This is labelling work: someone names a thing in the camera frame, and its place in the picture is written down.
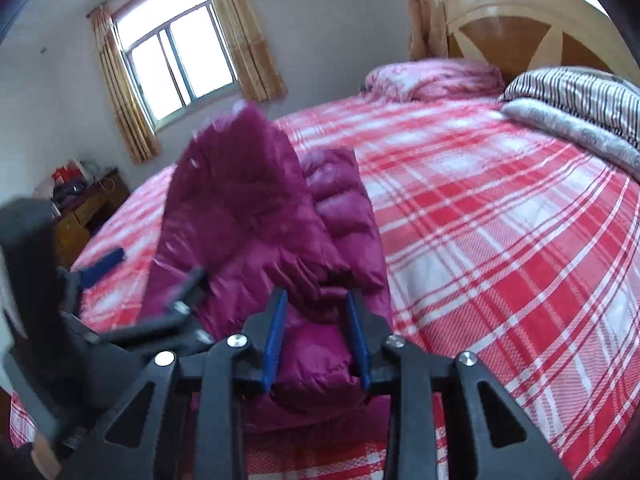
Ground person's left hand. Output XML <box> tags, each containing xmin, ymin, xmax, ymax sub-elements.
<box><xmin>30</xmin><ymin>435</ymin><xmax>67</xmax><ymax>479</ymax></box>

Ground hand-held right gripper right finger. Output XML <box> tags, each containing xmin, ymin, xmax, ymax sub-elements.
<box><xmin>345</xmin><ymin>290</ymin><xmax>573</xmax><ymax>480</ymax></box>

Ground large sliding window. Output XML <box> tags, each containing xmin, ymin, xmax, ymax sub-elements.
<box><xmin>112</xmin><ymin>2</ymin><xmax>238</xmax><ymax>128</ymax></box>

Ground wooden headboard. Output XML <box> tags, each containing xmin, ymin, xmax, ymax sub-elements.
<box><xmin>442</xmin><ymin>0</ymin><xmax>640</xmax><ymax>86</ymax></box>

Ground beige patterned curtain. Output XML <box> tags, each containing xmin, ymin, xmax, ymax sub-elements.
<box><xmin>202</xmin><ymin>0</ymin><xmax>288</xmax><ymax>103</ymax></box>
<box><xmin>396</xmin><ymin>0</ymin><xmax>448</xmax><ymax>61</ymax></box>
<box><xmin>89</xmin><ymin>4</ymin><xmax>162</xmax><ymax>163</ymax></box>

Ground wooden desk with drawers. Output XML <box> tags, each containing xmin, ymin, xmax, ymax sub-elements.
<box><xmin>50</xmin><ymin>167</ymin><xmax>132</xmax><ymax>271</ymax></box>

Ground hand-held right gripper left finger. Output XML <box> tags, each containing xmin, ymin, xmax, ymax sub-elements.
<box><xmin>70</xmin><ymin>287</ymin><xmax>290</xmax><ymax>480</ymax></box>

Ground magenta puffer jacket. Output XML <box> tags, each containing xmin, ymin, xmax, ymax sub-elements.
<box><xmin>142</xmin><ymin>102</ymin><xmax>393</xmax><ymax>433</ymax></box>

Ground striped pillow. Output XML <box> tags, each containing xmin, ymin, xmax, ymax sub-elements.
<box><xmin>502</xmin><ymin>67</ymin><xmax>640</xmax><ymax>148</ymax></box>

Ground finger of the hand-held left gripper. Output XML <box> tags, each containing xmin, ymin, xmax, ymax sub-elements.
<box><xmin>125</xmin><ymin>266</ymin><xmax>217</xmax><ymax>355</ymax></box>
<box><xmin>60</xmin><ymin>247</ymin><xmax>126</xmax><ymax>292</ymax></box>

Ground bed with red plaid sheet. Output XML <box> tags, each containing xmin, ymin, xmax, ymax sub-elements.
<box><xmin>10</xmin><ymin>95</ymin><xmax>640</xmax><ymax>480</ymax></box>

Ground dark purple clothes pile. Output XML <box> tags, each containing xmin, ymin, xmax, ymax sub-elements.
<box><xmin>52</xmin><ymin>185</ymin><xmax>88</xmax><ymax>206</ymax></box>

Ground grey patterned quilt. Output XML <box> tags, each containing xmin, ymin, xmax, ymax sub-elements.
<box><xmin>500</xmin><ymin>97</ymin><xmax>640</xmax><ymax>173</ymax></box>

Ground pink floral quilt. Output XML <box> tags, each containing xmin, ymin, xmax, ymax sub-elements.
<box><xmin>364</xmin><ymin>58</ymin><xmax>506</xmax><ymax>101</ymax></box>

